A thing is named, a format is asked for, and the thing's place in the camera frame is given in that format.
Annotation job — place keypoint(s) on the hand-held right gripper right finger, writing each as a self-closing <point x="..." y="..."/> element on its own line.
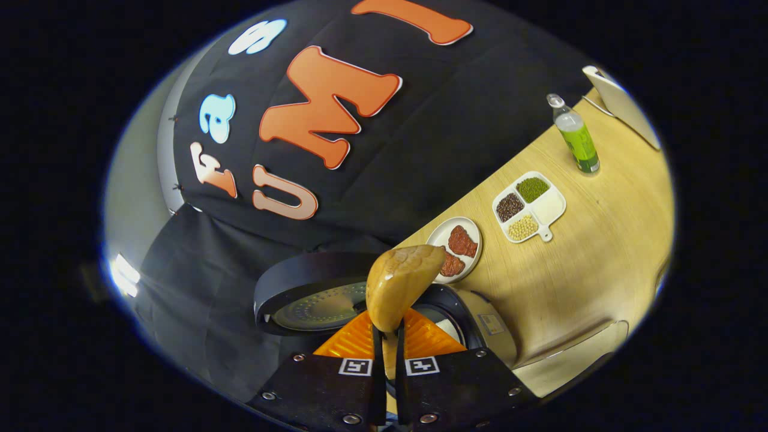
<point x="456" y="390"/>

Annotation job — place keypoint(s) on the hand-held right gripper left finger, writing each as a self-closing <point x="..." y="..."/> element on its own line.
<point x="324" y="390"/>

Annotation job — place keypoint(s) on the wooden spoon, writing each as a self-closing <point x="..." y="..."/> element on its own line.
<point x="402" y="282"/>

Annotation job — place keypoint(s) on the clear shallow tray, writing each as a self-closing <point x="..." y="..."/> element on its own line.
<point x="570" y="360"/>

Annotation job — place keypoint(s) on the white divided dish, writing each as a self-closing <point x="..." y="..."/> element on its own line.
<point x="549" y="207"/>

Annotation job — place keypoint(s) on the red meat slice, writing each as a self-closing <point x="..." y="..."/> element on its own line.
<point x="462" y="241"/>
<point x="452" y="265"/>

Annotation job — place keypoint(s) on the green beans pile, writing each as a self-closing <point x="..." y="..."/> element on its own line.
<point x="533" y="189"/>

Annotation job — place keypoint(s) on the white rice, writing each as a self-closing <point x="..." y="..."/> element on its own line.
<point x="449" y="329"/>

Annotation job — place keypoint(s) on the white round plate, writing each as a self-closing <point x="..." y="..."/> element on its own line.
<point x="438" y="234"/>

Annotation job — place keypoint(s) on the green label drink bottle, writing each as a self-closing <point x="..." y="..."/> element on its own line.
<point x="579" y="141"/>

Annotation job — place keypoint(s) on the ceiling light strip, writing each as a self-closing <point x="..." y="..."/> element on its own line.
<point x="125" y="276"/>

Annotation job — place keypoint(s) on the dark beans pile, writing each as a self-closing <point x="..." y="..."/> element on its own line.
<point x="510" y="207"/>

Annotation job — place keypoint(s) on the yellow beans pile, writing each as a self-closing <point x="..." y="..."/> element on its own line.
<point x="523" y="228"/>

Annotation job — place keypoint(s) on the black backdrop cloth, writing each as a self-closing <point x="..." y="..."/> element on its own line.
<point x="420" y="138"/>

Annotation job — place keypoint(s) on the white toaster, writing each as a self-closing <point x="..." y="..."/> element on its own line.
<point x="630" y="114"/>

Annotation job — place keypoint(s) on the dark rice cooker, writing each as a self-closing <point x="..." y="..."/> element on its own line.
<point x="282" y="276"/>

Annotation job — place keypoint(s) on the row of black cloth clips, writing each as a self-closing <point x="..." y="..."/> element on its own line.
<point x="178" y="187"/>

